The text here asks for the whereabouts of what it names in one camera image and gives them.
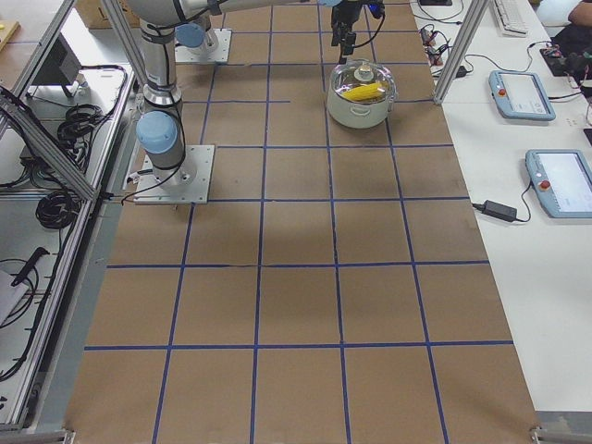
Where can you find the lower teach pendant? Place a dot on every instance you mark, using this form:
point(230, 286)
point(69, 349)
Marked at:
point(562, 181)

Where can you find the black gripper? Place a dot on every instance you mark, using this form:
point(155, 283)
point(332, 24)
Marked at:
point(344, 15)

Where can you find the cardboard box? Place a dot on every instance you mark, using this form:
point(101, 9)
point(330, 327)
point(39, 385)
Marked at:
point(94, 16)

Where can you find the pale green steel pot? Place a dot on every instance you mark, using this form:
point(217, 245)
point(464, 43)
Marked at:
point(356, 116)

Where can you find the black power brick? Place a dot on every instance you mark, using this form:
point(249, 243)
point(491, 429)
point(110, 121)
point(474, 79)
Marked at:
point(499, 211)

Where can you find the aluminium frame post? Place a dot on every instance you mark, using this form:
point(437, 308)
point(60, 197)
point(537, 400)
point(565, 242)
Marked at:
point(462, 41)

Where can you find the small circuit board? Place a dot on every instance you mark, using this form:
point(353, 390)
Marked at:
point(436, 45)

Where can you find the glass pot lid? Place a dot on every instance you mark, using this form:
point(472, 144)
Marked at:
point(357, 72)

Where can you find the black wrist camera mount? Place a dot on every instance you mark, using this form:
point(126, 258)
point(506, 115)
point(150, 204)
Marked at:
point(376, 8)

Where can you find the teach pendant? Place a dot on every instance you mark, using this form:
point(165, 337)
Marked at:
point(562, 181)
point(520, 96)

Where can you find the yellow corn cob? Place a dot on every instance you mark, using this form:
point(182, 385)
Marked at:
point(365, 92)

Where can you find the white keyboard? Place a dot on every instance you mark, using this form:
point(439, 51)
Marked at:
point(509, 18)

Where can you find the upper teach pendant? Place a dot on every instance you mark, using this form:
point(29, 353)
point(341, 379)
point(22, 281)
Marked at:
point(520, 96)

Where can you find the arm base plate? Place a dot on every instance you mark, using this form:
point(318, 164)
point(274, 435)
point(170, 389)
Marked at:
point(190, 184)
point(219, 56)

